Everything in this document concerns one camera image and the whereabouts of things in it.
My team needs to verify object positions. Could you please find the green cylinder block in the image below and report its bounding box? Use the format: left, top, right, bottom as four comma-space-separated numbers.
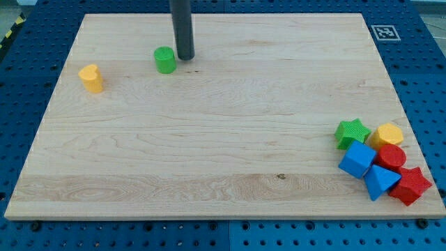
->
153, 47, 176, 74

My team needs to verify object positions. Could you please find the blue triangle block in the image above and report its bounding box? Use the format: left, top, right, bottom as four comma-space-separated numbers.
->
364, 165, 401, 201

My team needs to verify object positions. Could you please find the light wooden board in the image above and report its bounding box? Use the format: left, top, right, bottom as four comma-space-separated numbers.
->
5, 13, 445, 221

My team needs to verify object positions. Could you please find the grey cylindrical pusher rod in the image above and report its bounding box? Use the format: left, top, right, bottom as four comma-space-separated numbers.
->
169, 0, 194, 61

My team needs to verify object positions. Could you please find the green star block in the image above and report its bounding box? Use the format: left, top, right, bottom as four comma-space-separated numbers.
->
334, 119, 371, 150

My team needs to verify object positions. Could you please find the yellow heart block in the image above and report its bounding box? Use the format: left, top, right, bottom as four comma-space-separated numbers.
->
78, 64, 104, 93

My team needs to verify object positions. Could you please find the blue cube block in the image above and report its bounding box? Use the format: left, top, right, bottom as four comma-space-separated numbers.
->
339, 140, 377, 178

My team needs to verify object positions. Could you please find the yellow hexagon block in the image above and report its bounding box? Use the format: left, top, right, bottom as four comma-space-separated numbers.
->
368, 123, 403, 151

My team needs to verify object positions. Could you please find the red cylinder block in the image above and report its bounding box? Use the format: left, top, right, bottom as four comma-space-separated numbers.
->
374, 144, 407, 172

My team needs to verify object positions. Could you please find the white fiducial marker tag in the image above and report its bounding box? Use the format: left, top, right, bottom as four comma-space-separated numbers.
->
371, 24, 401, 41

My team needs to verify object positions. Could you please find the red star block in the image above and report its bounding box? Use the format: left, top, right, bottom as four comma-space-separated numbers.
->
388, 167, 433, 206

